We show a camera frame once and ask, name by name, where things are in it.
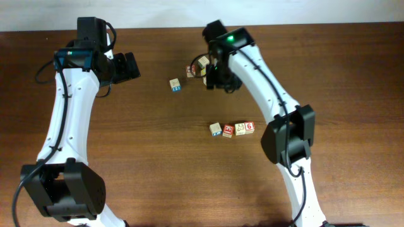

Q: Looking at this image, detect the red E wooden block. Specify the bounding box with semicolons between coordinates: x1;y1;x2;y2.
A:
222;124;235;138

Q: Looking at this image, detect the green animal wooden block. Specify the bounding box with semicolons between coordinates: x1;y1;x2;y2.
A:
235;123;246;136

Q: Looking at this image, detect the red six wooden block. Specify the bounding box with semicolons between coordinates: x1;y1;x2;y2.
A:
244;122;255;134

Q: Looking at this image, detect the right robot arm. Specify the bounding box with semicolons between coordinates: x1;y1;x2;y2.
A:
202;20;328;227

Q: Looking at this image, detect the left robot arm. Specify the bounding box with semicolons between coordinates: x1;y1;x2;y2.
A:
18;17;140;227

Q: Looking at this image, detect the green letter wooden block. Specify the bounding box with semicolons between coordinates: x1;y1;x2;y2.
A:
198;56;210;69

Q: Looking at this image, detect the red A wooden block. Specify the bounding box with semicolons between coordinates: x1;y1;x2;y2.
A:
186;66;196;78

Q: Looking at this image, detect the blue number left block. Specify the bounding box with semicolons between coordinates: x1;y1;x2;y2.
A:
169;78;181;92

